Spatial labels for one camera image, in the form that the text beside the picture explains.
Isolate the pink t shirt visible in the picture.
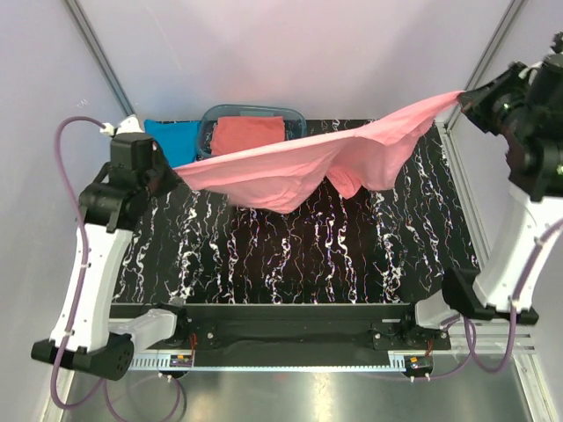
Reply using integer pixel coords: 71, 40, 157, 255
175, 91, 458, 214

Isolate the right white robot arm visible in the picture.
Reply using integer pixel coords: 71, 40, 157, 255
399, 54, 562, 349

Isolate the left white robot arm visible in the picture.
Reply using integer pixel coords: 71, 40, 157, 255
31, 133, 190, 381

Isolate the folded blue t shirt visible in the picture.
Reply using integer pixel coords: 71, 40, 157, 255
144, 120, 200, 168

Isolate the folded coral red t shirt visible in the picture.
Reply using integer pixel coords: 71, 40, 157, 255
210, 116, 285, 156

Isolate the clear blue plastic bin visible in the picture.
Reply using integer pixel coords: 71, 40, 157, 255
196, 104, 307, 159

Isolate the black marble pattern mat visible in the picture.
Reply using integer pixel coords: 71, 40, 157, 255
113, 127, 479, 304

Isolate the left small connector board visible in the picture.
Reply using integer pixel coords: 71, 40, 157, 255
169, 354, 194, 367

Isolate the small connector board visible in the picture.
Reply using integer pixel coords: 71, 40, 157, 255
169, 354, 194, 367
406, 355, 434, 374

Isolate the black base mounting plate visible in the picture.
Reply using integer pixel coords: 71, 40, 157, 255
109, 302, 452, 368

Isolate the right small connector board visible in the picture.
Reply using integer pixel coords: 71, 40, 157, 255
406, 355, 434, 374

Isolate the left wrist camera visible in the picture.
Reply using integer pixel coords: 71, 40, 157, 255
99, 114, 145, 137

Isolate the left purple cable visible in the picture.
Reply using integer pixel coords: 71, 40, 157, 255
48, 115, 186, 418

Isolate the purple cable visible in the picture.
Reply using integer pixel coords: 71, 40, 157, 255
413, 219, 563, 382
48, 115, 186, 418

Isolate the right aluminium frame post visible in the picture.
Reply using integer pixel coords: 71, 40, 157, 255
443, 0, 527, 131

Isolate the aluminium frame post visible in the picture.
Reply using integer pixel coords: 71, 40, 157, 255
443, 0, 527, 131
62, 0, 135, 116

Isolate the left aluminium frame post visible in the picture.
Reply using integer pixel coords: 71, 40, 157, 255
62, 0, 135, 116

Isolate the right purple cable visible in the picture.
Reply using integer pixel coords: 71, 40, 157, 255
413, 219, 563, 382

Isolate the aluminium rail front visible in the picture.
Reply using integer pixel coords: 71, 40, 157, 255
109, 319, 537, 370

